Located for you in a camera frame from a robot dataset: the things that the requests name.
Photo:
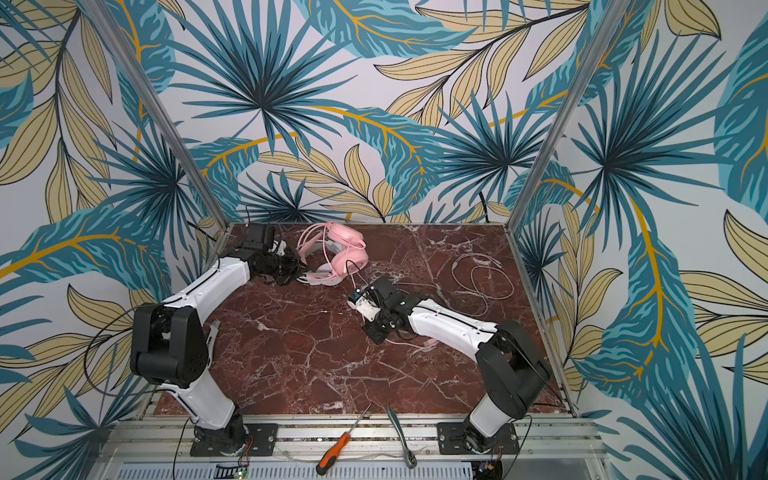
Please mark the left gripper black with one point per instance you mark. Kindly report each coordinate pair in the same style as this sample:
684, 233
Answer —
285, 266

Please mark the pink cat-ear headphones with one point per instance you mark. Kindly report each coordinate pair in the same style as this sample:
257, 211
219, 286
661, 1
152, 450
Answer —
344, 250

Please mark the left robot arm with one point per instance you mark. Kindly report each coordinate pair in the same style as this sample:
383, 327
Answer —
170, 349

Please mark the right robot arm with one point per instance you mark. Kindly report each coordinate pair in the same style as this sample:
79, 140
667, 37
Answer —
513, 368

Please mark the silver adjustable wrench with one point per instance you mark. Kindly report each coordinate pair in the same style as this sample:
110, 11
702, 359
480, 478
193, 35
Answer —
213, 332

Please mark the metal pliers tool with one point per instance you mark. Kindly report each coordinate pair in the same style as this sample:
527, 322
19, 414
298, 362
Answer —
408, 455

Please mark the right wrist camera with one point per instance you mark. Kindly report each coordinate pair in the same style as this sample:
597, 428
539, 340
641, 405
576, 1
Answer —
361, 301

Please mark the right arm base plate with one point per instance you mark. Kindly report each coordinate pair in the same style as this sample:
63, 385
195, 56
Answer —
461, 438

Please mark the orange handle screwdriver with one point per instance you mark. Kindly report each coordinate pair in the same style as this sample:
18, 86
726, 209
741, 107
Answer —
332, 454

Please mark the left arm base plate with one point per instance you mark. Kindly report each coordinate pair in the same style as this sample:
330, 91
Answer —
252, 439

